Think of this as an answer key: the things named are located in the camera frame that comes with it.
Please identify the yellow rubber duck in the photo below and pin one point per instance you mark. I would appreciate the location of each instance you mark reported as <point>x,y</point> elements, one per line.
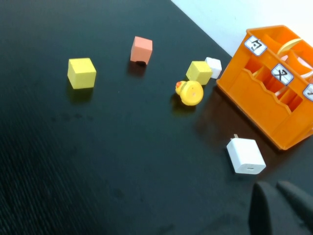
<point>192,93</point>

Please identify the white USB wall charger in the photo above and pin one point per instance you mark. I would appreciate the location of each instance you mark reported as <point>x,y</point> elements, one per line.
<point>245,155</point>

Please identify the paper label with spoon character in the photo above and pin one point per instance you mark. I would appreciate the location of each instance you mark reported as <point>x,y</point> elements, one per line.
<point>255,46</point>

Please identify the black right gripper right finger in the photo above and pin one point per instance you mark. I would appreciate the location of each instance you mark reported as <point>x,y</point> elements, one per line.
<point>300,200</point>

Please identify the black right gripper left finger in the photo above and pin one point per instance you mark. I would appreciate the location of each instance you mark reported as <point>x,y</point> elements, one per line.
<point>269,215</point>

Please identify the yellow plastic spoon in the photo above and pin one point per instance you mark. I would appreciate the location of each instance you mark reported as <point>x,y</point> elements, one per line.
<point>288,44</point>

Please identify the paper label with fork character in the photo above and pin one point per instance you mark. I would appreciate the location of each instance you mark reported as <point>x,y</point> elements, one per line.
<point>282,74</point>

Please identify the yellow foam cube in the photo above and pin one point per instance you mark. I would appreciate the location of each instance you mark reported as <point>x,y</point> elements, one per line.
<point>82,73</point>
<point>198,72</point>

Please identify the paper label with knife character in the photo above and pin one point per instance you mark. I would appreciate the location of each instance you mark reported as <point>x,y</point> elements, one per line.
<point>309,93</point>

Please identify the salmon orange foam cube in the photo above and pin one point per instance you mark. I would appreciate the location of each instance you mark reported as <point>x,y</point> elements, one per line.
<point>141,50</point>

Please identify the white foam cube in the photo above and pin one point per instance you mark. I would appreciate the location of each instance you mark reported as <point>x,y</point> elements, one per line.
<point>215,67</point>

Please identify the orange plastic cutlery holder crate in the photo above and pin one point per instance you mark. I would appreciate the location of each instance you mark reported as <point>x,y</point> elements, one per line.
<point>264,110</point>

